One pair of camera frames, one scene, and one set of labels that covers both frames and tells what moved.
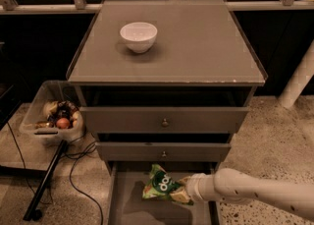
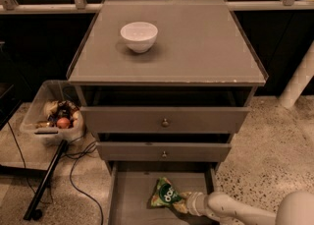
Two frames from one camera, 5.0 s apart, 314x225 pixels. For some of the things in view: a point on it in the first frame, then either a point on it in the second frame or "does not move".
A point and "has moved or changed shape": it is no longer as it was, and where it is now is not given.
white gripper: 195,187 -> 195,203
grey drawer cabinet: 162,83 does not move
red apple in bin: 63,123 does not move
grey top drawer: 162,120 does not move
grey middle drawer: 162,151 does not move
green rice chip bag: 159,184 has moved or changed shape
